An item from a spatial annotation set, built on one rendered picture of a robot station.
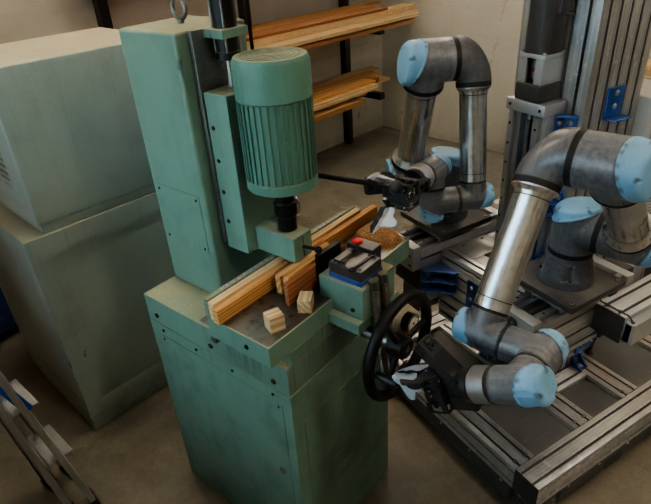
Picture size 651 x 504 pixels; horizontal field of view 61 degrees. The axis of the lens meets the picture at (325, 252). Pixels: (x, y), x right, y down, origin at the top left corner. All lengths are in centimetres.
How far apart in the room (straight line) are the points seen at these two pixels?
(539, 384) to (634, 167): 42
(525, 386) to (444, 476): 115
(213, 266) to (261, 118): 50
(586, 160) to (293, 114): 60
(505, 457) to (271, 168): 119
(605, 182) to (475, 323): 36
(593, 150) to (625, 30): 64
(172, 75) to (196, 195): 30
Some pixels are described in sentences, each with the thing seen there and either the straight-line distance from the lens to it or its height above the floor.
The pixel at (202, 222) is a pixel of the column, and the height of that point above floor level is 105.
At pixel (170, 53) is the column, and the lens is 138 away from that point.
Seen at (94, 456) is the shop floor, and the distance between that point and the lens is 244.
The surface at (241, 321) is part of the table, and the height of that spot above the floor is 90.
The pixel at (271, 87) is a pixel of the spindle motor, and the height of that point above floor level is 142.
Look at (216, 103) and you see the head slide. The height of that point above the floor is 136.
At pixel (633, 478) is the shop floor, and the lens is 233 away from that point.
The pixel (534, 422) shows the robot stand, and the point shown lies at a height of 21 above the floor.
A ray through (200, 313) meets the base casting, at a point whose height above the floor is 80.
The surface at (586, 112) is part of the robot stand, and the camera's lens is 170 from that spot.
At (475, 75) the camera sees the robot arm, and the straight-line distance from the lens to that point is 160.
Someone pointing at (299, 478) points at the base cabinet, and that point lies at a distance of 164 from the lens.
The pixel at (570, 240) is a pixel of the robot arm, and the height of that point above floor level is 96.
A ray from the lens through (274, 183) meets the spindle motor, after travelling 129.
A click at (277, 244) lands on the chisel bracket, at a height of 100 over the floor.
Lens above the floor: 171
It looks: 31 degrees down
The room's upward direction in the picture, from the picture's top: 4 degrees counter-clockwise
